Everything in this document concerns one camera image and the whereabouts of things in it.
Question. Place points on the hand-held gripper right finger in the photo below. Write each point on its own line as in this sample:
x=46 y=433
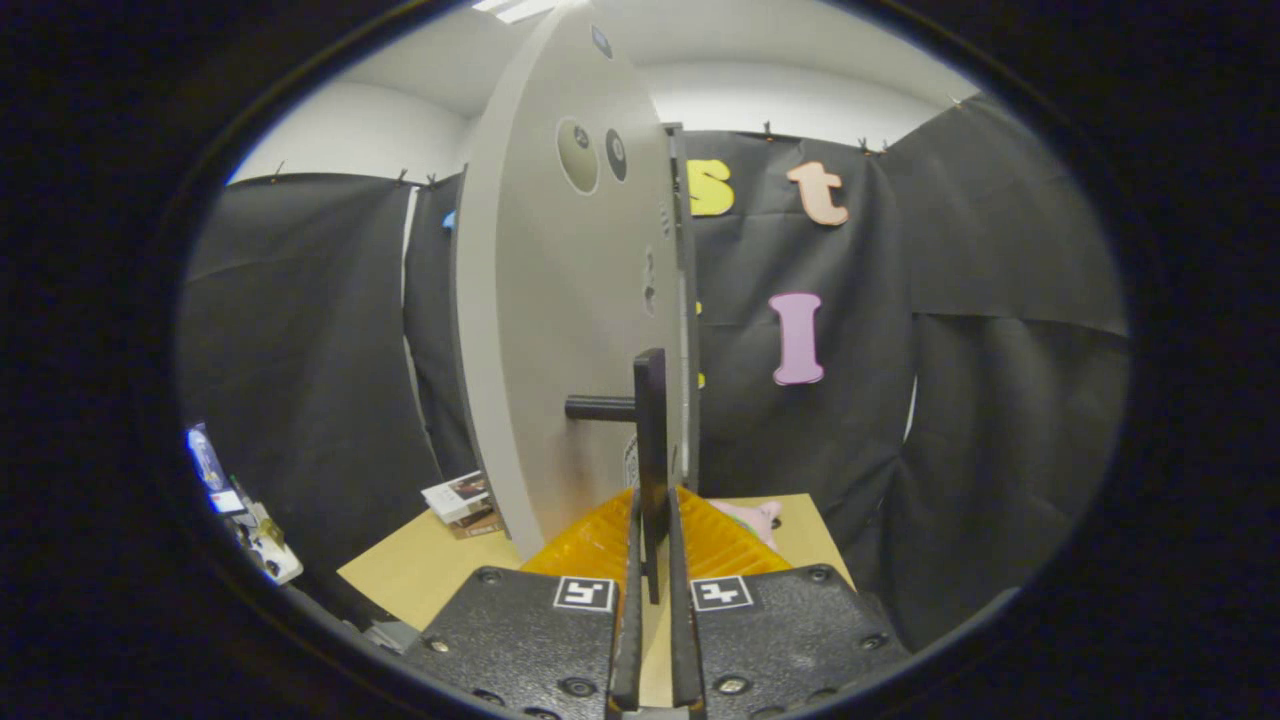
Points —
x=683 y=640

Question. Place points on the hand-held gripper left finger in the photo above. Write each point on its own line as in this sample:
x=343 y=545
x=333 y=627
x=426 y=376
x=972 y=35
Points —
x=627 y=640

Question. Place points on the light grey shoe cabinet door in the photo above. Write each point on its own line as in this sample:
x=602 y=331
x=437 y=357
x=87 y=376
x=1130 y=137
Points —
x=560 y=350

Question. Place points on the dark grey shoe cabinet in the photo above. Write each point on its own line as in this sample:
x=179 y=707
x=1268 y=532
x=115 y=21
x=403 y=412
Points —
x=691 y=250

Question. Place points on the pink and green plush toy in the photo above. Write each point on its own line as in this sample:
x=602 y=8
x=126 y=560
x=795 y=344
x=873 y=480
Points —
x=755 y=517

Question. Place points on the brown book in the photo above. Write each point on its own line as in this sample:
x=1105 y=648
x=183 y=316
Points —
x=480 y=525

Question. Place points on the white photo cover book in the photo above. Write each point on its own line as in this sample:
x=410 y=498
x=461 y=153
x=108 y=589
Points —
x=455 y=495

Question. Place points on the cluttered white desk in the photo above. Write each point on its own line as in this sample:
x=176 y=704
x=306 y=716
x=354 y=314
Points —
x=270 y=550

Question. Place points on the black backdrop cloth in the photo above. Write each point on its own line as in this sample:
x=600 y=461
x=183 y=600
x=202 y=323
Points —
x=1000 y=400

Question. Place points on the computer monitor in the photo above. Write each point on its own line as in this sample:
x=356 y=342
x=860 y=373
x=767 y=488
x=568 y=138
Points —
x=208 y=465

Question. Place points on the large ceiling light panel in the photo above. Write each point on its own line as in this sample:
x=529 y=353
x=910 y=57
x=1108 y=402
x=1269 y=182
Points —
x=515 y=9

